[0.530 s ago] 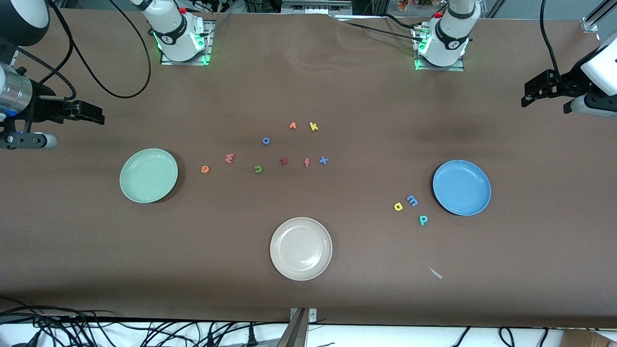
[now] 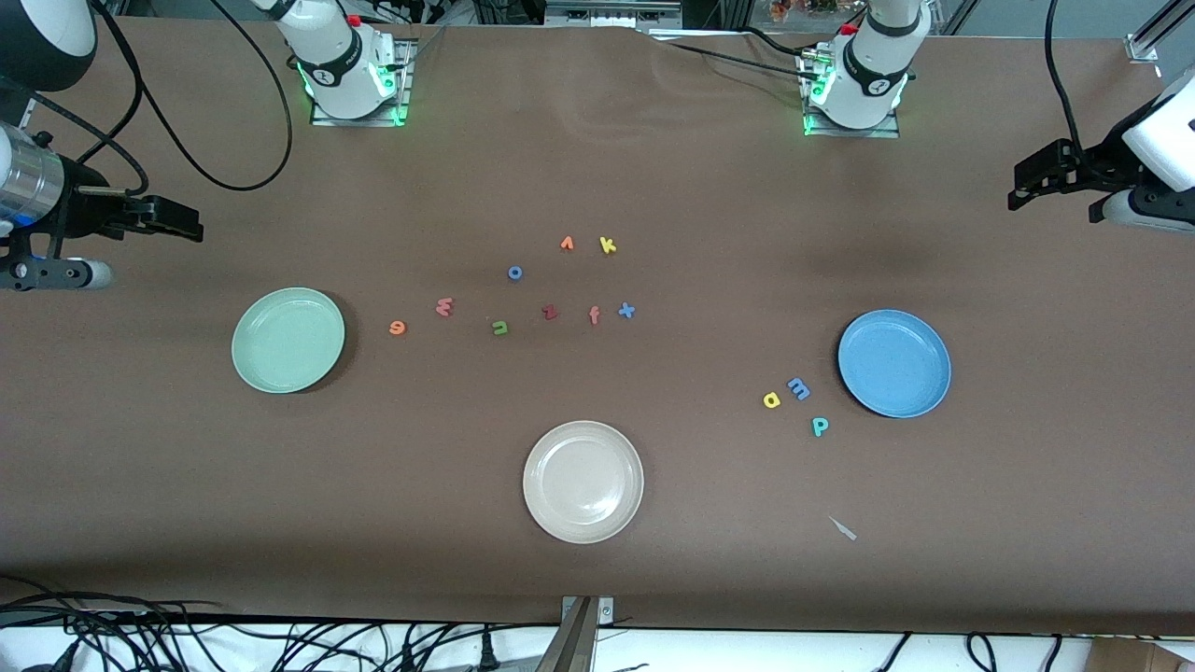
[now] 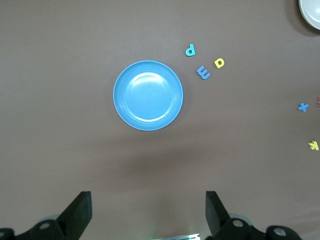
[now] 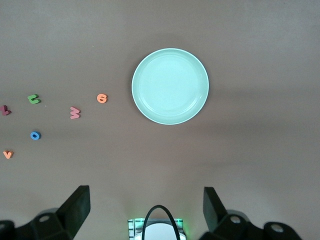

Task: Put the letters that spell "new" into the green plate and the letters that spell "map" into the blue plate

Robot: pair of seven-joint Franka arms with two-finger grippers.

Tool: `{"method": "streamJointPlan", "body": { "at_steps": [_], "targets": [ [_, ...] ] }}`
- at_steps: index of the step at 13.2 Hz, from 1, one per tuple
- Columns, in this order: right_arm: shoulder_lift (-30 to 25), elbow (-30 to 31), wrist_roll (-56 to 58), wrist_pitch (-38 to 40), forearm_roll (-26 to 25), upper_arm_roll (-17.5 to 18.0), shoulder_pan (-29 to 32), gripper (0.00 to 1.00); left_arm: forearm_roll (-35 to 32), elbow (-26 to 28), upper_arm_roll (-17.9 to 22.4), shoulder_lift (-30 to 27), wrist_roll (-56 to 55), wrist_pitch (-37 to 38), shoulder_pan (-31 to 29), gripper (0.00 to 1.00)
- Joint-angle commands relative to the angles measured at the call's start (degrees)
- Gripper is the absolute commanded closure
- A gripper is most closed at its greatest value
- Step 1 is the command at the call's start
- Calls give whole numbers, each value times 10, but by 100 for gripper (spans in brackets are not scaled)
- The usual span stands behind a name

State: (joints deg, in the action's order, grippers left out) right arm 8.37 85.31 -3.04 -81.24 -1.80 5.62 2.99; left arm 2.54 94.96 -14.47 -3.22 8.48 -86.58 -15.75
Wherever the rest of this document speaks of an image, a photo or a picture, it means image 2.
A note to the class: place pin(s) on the grey metal box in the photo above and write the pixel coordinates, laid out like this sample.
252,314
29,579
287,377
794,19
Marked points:
607,14

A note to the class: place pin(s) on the cardboard box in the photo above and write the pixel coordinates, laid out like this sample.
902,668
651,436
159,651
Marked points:
1139,656

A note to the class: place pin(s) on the blue foam letter m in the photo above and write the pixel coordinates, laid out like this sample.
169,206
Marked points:
798,388

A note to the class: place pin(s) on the black power plug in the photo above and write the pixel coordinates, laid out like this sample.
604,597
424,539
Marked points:
485,650

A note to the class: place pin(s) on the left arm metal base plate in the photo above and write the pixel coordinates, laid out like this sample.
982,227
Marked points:
850,132

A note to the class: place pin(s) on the beige plate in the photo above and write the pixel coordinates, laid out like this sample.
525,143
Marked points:
583,482

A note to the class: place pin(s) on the green plate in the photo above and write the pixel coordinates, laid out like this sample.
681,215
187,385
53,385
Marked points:
288,341

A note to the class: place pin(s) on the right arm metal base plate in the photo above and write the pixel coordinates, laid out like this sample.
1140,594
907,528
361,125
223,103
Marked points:
359,120

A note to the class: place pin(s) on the grey tape scrap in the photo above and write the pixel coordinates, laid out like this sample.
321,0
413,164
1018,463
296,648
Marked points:
843,528

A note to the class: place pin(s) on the aluminium profile with bracket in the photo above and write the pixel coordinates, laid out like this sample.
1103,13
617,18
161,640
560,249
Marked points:
1144,45

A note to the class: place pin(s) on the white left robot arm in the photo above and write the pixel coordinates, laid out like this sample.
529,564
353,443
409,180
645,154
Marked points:
868,75

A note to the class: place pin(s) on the teal foam letter p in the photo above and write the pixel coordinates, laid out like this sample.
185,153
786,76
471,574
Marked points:
819,426

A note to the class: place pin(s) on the metal table bracket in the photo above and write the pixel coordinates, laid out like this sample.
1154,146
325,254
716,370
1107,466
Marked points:
574,644

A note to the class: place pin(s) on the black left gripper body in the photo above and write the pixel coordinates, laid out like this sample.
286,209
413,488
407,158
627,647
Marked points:
1094,164

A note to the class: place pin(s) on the blue plate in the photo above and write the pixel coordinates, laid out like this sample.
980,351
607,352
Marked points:
894,364

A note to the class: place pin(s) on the pink foam letter w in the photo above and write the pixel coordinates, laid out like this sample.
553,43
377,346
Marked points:
444,307

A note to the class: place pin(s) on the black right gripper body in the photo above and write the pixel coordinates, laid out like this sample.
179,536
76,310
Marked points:
82,209

